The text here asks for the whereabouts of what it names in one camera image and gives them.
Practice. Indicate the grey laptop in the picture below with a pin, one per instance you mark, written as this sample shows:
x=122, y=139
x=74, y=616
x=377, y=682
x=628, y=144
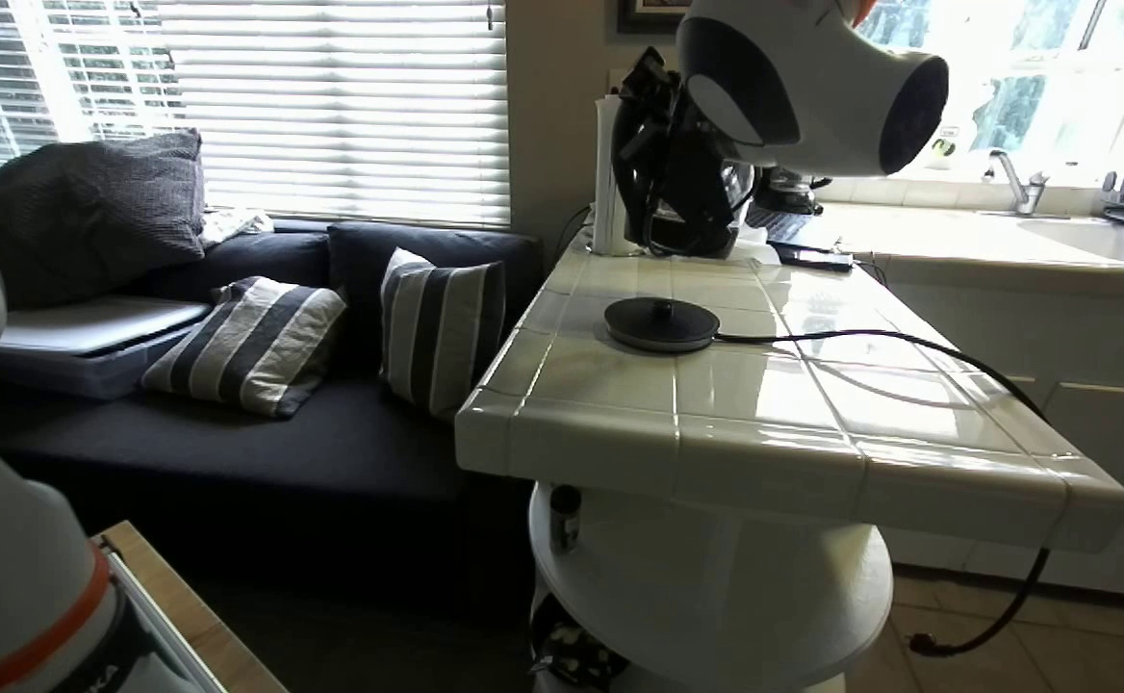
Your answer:
x=87, y=326

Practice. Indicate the wooden robot mounting board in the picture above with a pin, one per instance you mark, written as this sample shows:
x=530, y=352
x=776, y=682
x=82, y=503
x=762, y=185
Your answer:
x=190, y=616

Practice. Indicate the dark grey cushion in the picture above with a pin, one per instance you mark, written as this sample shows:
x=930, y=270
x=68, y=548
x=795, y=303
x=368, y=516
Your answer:
x=106, y=215

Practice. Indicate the dark blue sofa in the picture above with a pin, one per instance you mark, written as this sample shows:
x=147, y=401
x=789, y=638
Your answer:
x=332, y=435

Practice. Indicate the striped grey white pillow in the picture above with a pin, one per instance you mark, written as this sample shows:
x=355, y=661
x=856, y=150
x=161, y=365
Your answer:
x=441, y=328
x=246, y=347

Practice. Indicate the white sink counter cabinet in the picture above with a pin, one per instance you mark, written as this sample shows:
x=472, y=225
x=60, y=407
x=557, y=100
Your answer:
x=1102, y=424

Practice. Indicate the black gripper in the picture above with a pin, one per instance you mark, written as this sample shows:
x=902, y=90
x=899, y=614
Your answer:
x=671, y=156

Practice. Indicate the metal faucet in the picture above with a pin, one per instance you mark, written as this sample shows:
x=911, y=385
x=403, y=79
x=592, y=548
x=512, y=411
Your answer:
x=1021, y=195

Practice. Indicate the round black kettle stand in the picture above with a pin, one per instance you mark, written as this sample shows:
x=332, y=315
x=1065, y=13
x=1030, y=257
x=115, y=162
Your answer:
x=664, y=326

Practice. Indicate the white paper towel roll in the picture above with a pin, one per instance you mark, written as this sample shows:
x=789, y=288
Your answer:
x=600, y=179

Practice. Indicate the flat blue cushion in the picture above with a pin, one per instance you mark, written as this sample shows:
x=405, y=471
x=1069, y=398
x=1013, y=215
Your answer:
x=64, y=372

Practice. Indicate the white cloth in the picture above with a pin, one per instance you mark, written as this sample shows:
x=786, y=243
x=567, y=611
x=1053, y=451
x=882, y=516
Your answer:
x=234, y=225

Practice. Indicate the dark framed picture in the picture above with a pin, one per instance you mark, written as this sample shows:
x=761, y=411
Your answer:
x=645, y=13

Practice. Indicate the kitchen window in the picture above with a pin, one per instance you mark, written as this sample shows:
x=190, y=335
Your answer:
x=1038, y=90

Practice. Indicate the white window blinds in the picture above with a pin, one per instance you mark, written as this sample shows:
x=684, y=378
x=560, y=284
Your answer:
x=332, y=116

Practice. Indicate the white tiled counter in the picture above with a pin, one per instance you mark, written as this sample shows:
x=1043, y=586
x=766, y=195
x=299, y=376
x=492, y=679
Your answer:
x=716, y=578

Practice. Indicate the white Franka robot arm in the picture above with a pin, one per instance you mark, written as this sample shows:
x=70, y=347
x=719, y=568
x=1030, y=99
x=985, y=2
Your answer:
x=795, y=79

